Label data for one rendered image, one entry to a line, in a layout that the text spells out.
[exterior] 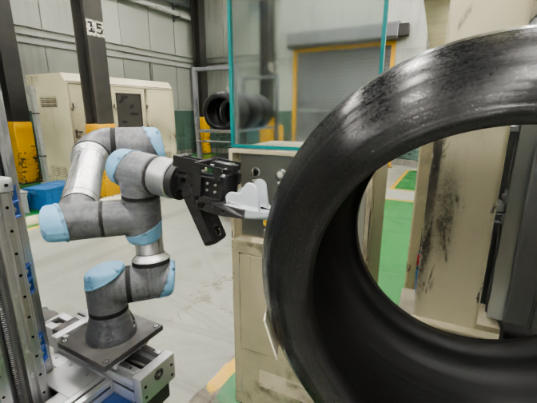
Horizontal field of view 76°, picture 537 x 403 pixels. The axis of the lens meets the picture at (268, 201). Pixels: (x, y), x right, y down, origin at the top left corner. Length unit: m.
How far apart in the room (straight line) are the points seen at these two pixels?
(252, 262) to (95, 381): 0.65
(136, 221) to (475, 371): 0.71
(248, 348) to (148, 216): 1.04
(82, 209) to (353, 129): 0.54
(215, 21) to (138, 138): 11.52
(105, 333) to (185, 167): 0.72
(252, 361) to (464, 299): 1.05
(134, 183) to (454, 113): 0.54
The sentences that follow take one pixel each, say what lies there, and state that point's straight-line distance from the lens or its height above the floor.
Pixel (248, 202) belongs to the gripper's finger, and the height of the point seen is 1.26.
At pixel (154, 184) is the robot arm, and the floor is 1.28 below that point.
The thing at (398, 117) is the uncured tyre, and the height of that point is 1.40.
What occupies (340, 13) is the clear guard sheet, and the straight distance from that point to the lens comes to 1.25.
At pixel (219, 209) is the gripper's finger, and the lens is 0.57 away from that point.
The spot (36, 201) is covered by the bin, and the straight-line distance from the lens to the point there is 6.06.
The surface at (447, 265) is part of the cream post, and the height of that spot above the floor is 1.09.
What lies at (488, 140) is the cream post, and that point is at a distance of 0.79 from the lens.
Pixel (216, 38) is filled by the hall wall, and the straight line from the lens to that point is 12.39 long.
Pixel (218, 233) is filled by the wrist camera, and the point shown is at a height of 1.19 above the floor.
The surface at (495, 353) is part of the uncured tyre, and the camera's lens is 0.80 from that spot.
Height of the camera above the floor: 1.41
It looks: 15 degrees down
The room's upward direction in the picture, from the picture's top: straight up
